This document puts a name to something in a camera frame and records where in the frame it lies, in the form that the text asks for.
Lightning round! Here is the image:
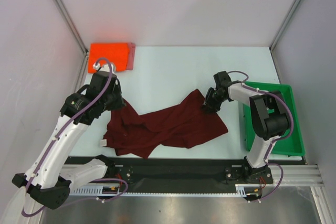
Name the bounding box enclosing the folded pink t shirt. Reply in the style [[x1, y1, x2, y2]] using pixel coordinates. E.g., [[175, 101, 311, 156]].
[[127, 43, 136, 70]]

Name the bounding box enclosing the left rear aluminium post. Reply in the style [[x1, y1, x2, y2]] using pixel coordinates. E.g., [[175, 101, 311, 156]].
[[38, 0, 89, 55]]

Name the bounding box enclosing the aluminium post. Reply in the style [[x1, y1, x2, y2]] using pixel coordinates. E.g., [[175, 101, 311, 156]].
[[38, 0, 89, 55], [269, 0, 303, 53]]

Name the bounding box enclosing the aluminium front frame rail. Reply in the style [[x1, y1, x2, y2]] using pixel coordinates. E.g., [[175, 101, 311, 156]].
[[36, 163, 323, 189]]

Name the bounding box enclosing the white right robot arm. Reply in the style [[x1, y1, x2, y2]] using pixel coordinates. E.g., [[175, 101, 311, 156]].
[[202, 81, 293, 183]]

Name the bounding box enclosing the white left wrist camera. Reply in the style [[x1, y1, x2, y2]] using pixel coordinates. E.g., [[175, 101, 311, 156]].
[[92, 63, 116, 74]]

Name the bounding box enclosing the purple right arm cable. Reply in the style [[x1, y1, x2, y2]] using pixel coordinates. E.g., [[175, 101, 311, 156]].
[[227, 70, 294, 164]]

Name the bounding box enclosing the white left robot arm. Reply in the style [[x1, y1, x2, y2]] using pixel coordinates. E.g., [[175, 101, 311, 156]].
[[12, 71, 125, 209]]

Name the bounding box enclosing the white slotted cable duct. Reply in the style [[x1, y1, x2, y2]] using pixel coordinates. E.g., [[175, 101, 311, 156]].
[[70, 184, 261, 197]]

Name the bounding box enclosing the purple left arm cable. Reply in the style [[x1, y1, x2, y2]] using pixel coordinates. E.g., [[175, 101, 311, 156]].
[[20, 58, 113, 218]]

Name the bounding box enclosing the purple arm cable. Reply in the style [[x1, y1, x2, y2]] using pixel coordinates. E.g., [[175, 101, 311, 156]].
[[20, 58, 113, 218], [227, 70, 294, 164]]

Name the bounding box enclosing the dark red t shirt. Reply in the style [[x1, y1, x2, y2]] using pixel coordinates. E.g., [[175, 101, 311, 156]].
[[102, 89, 228, 158]]

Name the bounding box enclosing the green plastic tray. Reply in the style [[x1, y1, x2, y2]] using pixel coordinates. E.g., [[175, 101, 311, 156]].
[[243, 81, 305, 156]]

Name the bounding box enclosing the right rear aluminium post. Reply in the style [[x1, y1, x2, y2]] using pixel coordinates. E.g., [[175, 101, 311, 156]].
[[269, 0, 303, 53]]

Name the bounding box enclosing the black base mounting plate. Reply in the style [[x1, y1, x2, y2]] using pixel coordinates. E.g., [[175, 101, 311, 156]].
[[61, 156, 274, 194]]

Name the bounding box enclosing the folded orange t shirt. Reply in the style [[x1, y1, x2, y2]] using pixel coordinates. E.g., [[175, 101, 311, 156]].
[[88, 43, 130, 73]]

